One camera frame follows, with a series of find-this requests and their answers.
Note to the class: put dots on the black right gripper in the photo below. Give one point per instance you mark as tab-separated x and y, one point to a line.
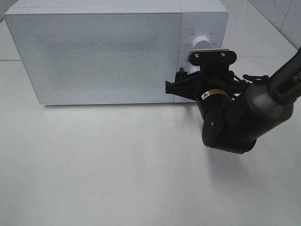
214	92

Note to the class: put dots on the white microwave door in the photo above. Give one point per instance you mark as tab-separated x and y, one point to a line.
98	58

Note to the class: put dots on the white microwave oven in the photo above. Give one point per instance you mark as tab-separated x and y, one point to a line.
198	17

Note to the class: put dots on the white microwave knob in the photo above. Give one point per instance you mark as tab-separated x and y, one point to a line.
194	69
202	42

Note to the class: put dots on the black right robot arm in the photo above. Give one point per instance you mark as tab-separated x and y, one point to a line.
236	111

